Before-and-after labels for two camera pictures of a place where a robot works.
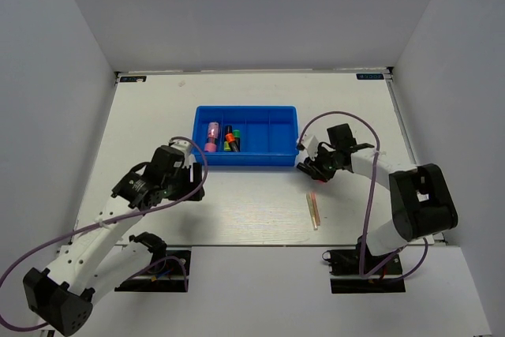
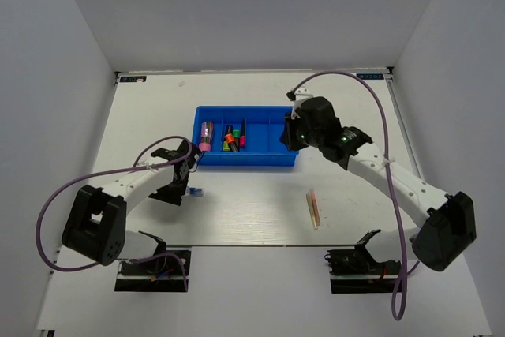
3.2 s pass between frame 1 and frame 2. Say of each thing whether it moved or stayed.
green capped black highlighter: stayed
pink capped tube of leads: moved
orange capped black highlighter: stayed
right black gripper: moved
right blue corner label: stayed
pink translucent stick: stayed
